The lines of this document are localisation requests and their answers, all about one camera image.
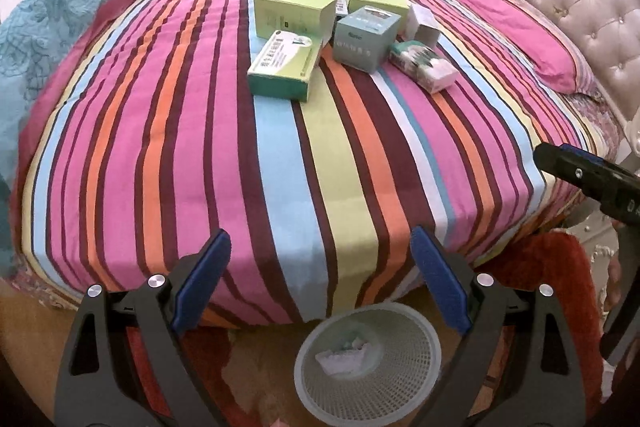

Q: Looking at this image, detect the teal cartoon box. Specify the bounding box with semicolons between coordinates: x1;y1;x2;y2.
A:
333;5;401;74

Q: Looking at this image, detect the teal patterned blanket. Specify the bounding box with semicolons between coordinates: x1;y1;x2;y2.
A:
1;0;107;277

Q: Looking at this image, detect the white disposable toilet cover packet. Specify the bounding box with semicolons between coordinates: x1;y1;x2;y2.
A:
314;338;371;377

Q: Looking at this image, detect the pink striped pillow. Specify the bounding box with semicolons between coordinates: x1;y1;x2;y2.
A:
457;0;599;98

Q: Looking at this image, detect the green white medicine box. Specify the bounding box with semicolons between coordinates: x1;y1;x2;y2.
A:
247;30;322;102

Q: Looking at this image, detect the plain lime green box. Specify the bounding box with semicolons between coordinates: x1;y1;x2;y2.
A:
346;0;409;25

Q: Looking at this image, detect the striped colourful bed sheet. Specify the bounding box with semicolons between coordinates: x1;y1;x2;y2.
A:
9;0;622;327

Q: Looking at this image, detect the light green box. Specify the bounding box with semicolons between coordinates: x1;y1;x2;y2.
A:
254;0;337;44

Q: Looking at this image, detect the white red text card box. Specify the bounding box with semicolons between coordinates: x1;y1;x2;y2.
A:
335;0;348;18

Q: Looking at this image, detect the white silver printed box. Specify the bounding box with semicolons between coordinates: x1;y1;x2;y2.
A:
402;3;440;49

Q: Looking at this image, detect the pink white tissue pack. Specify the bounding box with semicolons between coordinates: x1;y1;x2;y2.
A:
390;40;458;94

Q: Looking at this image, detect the pale green mesh waste basket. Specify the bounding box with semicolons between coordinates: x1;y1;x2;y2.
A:
294;303;442;426

